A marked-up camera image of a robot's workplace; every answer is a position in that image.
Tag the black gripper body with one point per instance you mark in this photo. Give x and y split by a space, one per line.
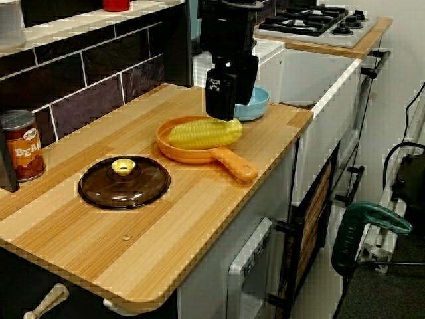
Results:
222 62

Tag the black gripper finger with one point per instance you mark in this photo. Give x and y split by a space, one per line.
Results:
220 99
247 83

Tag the yellow toy corn cob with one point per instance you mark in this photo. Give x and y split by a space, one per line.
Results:
192 134

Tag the brown transparent pan lid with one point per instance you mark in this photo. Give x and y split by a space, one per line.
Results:
133 189

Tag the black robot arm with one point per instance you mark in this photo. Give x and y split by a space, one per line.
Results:
225 26

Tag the light blue toy bowl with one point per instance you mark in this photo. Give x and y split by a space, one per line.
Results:
259 103

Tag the wide black kitchen pillar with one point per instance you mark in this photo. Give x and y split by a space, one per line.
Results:
177 43

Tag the orange toy frying pan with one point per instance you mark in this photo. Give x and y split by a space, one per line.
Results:
232 163

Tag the white toy sink unit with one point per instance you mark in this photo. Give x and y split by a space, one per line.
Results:
332 133

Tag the toy gas stove top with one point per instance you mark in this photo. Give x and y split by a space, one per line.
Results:
345 38

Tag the red ketchup bottle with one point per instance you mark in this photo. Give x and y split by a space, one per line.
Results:
116 5

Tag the black framed wooden cabinet door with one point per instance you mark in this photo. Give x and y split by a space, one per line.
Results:
315 206

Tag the white tiled shelf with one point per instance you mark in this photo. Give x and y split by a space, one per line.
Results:
83 23

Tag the black equipment box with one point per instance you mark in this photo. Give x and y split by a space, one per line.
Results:
411 186

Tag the toy beans can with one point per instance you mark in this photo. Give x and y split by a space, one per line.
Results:
23 149

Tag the silver aluminium frame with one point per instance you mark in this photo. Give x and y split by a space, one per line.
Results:
375 256

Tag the narrow black shelf post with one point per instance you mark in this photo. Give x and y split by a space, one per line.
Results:
8 166

